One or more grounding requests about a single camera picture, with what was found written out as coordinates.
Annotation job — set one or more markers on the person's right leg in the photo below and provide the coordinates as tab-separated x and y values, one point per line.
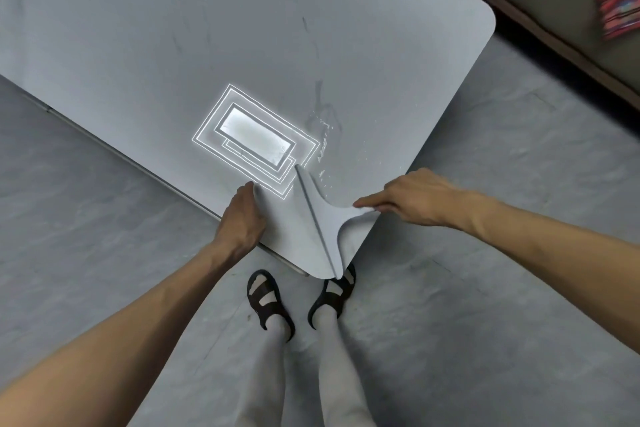
340	376

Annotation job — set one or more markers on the person's right hand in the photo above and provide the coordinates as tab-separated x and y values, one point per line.
420	196

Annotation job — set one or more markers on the person's left forearm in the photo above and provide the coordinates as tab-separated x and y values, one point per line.
110	356

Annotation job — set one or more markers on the person's left leg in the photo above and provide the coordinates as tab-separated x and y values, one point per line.
270	381

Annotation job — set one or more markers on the person's left black sandal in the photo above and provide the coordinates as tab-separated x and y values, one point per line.
265	299

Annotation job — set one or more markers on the white marble table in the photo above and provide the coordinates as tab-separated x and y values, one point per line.
200	41

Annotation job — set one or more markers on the person's leg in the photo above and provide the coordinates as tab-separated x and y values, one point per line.
270	381
340	376

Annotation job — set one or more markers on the person's black sandal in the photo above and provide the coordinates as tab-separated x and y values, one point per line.
265	299
332	299

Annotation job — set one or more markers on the person's right forearm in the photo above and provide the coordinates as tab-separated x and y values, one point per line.
560	261

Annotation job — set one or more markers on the person's left hand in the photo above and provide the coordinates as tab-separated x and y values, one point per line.
242	226

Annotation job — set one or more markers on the white squeegee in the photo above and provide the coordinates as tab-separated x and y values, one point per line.
325	216

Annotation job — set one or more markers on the person's right black sandal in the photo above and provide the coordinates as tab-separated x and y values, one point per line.
332	299

